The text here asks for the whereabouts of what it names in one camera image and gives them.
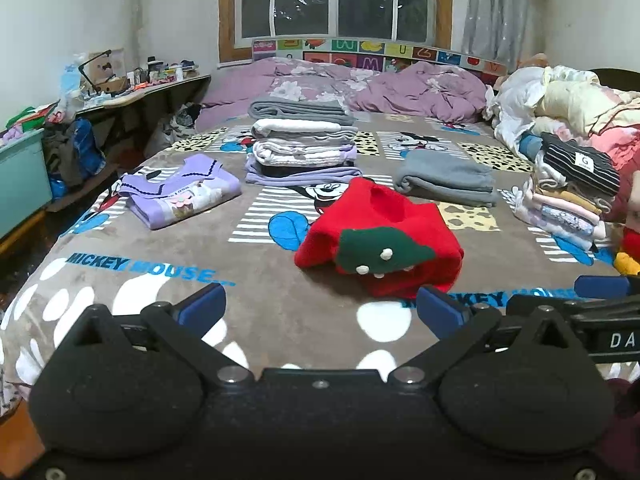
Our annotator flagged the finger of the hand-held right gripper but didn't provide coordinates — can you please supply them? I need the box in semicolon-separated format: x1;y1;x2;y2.
506;294;640;330
574;274;640;301

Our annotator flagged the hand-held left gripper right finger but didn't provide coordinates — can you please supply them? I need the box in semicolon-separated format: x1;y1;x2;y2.
387;285;576;386

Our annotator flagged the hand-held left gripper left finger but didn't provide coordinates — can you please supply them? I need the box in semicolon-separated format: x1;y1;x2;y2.
65;282;256;386

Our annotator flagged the red sweater with green patch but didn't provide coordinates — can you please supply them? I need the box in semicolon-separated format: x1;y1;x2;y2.
294;177;465;300

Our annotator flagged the stack of pastel folded clothes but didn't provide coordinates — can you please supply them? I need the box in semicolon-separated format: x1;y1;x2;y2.
512;160;621;253

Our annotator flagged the stack of grey lilac clothes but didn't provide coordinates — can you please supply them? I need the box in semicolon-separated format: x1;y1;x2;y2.
244;95;362;186

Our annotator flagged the yellow knit folded sweater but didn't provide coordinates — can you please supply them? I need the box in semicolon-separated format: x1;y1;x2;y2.
614;251;640;277

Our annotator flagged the printed cartoon blanket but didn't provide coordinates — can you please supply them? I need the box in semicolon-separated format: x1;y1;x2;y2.
0;110;640;406

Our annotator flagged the lilac folded sweater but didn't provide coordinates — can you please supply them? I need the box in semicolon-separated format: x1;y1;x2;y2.
117;155;243;231

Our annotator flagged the black striped folded garment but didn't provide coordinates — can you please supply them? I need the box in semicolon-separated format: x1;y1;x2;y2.
540;132;621;198

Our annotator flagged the grey folded garment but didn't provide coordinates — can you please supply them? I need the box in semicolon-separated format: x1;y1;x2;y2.
392;151;499;208

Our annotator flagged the blue and white cloth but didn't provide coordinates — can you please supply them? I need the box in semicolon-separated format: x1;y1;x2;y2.
517;130;546;161

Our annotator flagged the white plastic bag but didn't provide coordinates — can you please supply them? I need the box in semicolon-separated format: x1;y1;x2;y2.
145;105;201;158

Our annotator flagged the cream quilt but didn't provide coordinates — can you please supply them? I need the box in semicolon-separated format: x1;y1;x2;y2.
535;67;640;136

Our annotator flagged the blue bag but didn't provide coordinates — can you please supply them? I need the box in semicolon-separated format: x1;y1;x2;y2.
47;117;106;201

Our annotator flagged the white quilt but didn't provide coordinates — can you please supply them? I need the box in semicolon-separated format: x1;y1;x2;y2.
487;66;551;158

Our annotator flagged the purple floral duvet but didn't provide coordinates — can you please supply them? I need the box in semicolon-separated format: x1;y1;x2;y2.
197;56;493;123

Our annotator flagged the teal storage box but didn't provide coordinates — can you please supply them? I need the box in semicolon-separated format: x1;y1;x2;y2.
0;127;53;241

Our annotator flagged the wooden desk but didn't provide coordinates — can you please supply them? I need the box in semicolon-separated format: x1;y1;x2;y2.
75;74;213;126

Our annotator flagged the peach plush toy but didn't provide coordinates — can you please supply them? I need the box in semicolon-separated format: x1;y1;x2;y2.
517;51;551;71

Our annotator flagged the clutter of small bottles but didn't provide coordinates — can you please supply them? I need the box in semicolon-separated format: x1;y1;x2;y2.
125;57;201;86

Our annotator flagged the colourful cloth pile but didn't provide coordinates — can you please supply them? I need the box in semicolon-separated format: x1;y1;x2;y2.
0;102;66;141

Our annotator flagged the black desk lamp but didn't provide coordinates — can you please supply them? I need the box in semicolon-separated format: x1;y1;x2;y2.
79;49;113;96

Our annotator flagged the colourful tiled headboard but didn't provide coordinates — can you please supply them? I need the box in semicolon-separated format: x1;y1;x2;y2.
251;37;511;77

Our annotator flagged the grey curtain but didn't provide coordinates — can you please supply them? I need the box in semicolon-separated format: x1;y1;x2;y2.
460;0;548;61

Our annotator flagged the clear plastic cover white trim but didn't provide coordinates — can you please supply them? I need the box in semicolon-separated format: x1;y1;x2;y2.
269;0;399;42

